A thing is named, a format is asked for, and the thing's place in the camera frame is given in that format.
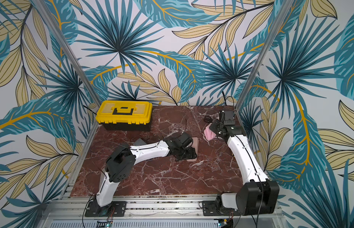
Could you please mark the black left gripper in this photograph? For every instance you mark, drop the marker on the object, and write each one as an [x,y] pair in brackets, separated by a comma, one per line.
[192,154]

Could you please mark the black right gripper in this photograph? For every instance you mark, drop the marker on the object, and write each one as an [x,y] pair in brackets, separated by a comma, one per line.
[214,127]

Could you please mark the pink microfibre cloth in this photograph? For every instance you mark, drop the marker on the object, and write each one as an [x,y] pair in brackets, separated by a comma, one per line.
[209,134]

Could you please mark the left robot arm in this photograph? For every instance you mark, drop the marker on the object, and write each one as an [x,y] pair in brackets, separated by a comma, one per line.
[119,165]

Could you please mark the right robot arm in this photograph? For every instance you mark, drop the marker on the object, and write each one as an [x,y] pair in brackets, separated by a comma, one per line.
[258,194]

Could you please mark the grey rectangular block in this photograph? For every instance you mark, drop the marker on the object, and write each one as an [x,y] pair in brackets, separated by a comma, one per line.
[139,142]

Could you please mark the yellow black toolbox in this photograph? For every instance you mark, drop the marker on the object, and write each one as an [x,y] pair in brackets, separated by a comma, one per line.
[125,115]

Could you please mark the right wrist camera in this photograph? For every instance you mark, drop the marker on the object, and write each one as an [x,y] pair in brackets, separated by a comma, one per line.
[227,117]

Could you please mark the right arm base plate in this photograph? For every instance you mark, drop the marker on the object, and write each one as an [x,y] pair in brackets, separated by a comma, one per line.
[213,208]

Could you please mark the aluminium front rail frame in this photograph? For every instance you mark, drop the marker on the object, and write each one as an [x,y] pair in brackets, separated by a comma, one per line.
[179,211]

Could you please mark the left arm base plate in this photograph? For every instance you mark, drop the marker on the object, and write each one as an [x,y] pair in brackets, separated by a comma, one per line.
[105,209]

